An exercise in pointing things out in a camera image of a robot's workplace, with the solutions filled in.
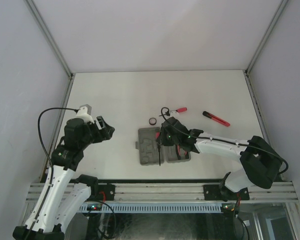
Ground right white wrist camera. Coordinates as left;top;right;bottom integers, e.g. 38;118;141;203
169;110;180;118

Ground right black camera cable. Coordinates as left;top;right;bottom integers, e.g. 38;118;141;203
159;106;290;176

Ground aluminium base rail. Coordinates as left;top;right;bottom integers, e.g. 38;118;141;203
26;181;298;202

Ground grey plastic tool case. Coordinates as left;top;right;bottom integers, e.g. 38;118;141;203
135;127;191;166

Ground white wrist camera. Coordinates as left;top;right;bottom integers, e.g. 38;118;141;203
75;104;94;124
169;110;180;118

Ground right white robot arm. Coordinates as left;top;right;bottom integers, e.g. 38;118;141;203
157;117;285;200

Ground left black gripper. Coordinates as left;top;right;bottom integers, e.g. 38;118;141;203
78;116;114;150

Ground black mounting plate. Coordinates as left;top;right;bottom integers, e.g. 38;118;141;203
203;184;250;202
87;183;116;202

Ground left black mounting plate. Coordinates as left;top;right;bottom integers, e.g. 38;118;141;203
87;183;116;202

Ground red black pliers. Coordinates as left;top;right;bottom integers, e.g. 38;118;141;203
175;145;190;160

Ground blue slotted cable duct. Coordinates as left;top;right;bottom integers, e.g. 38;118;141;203
78;202;223;214

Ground black electrical tape roll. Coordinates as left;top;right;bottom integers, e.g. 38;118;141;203
148;117;157;126

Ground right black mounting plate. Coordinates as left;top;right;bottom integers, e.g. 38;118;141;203
203;184;250;202

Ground red-handled screwdriver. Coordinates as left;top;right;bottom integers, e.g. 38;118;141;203
155;132;162;166
159;106;188;117

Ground right aluminium frame post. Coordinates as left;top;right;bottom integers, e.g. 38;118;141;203
243;0;291;145

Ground left aluminium frame post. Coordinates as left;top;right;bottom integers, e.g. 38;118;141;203
23;0;75;153

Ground aluminium frame post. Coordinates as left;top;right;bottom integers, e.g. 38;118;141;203
243;0;291;145
23;0;75;153

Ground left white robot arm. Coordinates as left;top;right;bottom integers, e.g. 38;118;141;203
12;113;115;240

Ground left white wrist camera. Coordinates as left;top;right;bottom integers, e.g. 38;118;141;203
75;104;94;124

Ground red black utility knife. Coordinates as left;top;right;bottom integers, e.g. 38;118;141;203
202;111;231;127

